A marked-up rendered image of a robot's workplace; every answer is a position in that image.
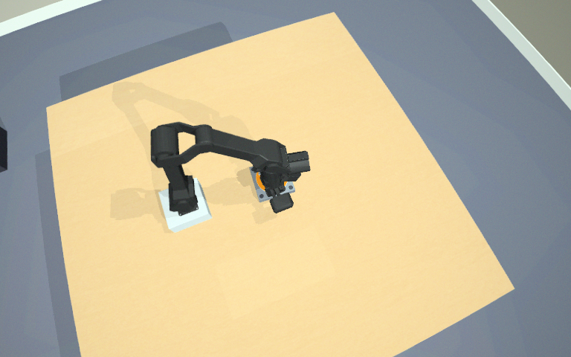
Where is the orange round plate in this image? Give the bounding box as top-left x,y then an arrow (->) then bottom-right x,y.
256,172 -> 288,191

